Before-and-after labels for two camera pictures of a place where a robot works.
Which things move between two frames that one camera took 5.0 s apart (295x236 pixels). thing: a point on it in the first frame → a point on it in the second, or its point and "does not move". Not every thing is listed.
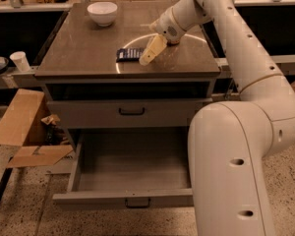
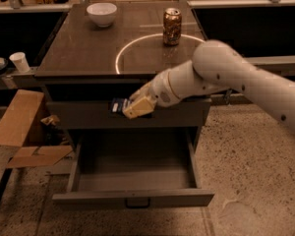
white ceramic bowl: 103,13 does not move
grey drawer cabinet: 100,95 does not move
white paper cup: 20,58 does not move
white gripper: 164,26 → 161,88
